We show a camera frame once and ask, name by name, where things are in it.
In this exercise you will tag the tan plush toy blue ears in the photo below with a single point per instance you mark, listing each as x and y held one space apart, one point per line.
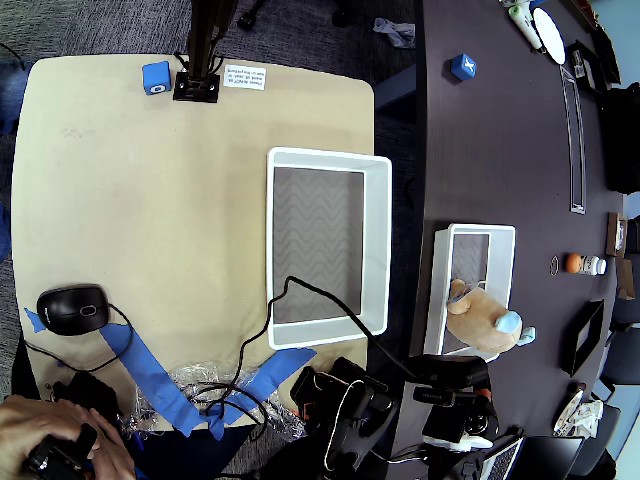
480 315

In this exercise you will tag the black leader arm controller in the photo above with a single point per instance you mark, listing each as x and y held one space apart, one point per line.
90 392

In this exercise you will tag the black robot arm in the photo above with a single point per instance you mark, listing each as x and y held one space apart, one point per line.
360 415

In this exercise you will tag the small white plastic bin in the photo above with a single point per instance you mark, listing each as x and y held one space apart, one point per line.
500 240

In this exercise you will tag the large white plastic bin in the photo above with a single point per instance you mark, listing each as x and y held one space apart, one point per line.
315 225

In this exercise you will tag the person's hand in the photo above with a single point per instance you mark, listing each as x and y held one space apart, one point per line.
30 415

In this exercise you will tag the dark laptop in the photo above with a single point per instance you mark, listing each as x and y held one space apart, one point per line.
550 455

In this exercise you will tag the crumpled white paper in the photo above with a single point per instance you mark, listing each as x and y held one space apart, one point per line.
590 415

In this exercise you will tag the blue office chair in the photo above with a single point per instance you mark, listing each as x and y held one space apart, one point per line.
622 360
627 312

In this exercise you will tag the small orange ball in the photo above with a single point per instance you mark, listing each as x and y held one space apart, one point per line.
573 263

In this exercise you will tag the wide blue tape strip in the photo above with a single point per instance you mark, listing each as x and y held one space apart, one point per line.
270 372

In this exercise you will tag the white pill bottle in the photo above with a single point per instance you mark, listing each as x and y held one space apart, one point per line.
594 265

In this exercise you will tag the brown cardboard piece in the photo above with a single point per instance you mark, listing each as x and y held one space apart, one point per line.
625 280

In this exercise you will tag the small brown box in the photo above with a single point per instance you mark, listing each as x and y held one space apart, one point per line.
614 235

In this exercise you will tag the clear crumpled plastic wrap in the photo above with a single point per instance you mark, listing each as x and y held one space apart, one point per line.
195 372

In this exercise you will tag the navy blue clothing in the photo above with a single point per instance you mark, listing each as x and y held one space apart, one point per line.
165 455

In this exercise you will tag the long blue tape strip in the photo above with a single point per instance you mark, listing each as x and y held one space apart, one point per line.
150 375

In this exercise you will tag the blue cube white X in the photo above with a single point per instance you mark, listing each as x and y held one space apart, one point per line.
462 67

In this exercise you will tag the black open tray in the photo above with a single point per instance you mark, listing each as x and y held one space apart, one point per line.
585 65

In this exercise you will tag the black flat case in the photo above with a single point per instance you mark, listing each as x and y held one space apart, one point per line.
607 55

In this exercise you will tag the white round plate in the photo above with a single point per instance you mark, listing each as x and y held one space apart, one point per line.
549 32

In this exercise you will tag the black computer mouse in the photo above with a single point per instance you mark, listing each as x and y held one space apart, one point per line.
70 310

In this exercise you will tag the grey crumpled cloth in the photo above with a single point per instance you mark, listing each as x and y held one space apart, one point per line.
397 31

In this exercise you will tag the white bottle green cap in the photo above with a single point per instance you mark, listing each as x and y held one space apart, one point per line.
525 22

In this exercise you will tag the white printed paper label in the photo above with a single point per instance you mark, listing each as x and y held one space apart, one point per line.
244 77

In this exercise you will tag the black chair caster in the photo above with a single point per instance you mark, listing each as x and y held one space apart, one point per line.
246 20
341 17

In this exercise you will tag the small blue tape piece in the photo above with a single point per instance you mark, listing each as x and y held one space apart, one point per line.
35 320

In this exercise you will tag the blue cube white O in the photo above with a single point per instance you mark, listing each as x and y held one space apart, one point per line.
156 77

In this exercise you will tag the blue fabric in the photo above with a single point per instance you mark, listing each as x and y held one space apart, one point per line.
10 95

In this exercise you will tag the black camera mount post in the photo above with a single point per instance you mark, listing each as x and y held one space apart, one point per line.
200 50

